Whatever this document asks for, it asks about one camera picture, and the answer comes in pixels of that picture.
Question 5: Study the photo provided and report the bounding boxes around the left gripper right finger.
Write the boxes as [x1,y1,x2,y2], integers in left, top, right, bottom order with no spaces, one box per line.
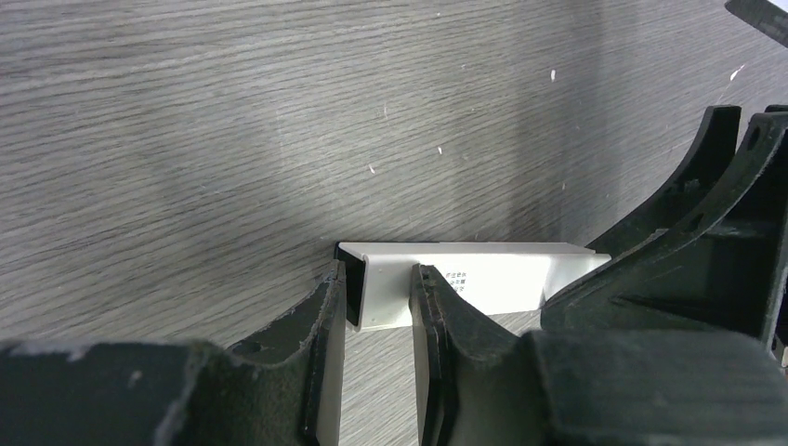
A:
[410,265,787,445]

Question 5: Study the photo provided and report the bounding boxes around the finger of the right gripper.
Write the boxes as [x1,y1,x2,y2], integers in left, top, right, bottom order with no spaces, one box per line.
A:
[540,111,787,348]
[587,105,742,257]

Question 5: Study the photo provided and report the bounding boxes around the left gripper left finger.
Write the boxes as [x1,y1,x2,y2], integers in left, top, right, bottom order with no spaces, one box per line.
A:
[1,261,346,445]

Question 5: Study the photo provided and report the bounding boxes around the white remote battery cover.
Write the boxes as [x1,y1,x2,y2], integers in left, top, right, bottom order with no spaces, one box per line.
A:
[335,242,611,332]

